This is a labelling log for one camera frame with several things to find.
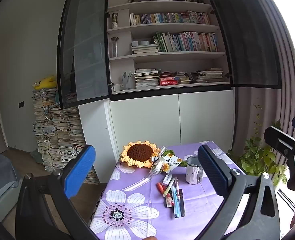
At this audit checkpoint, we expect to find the grey fabric pen holder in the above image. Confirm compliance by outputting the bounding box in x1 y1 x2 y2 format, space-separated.
185 156 203 185

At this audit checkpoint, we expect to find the blue pen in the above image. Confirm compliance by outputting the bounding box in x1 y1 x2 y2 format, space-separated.
171 186 179 219

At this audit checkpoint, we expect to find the green pen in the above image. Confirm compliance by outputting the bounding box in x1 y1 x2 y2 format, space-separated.
163 178 175 197

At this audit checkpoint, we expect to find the orange marker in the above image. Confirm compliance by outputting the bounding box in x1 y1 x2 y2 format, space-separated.
156 183 164 194

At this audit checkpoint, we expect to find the pink strawberry pen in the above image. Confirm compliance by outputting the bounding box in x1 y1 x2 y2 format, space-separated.
174 177 180 203

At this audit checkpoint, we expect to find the green potted plant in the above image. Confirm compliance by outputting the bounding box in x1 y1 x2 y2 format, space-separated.
227 105 287 186

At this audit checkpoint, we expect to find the grey bed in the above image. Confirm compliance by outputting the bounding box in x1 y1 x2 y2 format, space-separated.
0 154 22 221

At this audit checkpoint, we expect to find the purple floral tablecloth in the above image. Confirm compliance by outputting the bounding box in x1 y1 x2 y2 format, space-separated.
89 140 246 240

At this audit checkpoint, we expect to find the white correction tape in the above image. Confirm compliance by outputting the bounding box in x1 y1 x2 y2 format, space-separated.
162 173 172 186

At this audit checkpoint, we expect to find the stack of papers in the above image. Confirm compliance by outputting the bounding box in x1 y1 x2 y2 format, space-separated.
33 88 86 172

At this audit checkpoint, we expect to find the sunflower gift card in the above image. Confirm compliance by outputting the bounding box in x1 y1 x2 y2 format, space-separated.
162 154 183 173

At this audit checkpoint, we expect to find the grey curtain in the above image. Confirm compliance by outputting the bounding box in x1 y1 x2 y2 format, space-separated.
233 0 295 156

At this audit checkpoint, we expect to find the clear printed ribbon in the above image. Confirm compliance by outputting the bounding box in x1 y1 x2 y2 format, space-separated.
123 146 167 192

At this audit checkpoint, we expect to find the crochet sunflower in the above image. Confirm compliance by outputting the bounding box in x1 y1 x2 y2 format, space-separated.
120 140 188 169

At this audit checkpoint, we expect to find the yellow plush toy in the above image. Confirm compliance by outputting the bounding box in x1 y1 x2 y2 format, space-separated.
33 75 57 90

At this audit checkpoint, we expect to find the red book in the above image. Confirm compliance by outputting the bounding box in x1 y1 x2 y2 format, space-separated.
159 77 179 86

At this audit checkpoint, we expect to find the white bookshelf cabinet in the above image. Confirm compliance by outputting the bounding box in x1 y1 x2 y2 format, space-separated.
56 0 282 184

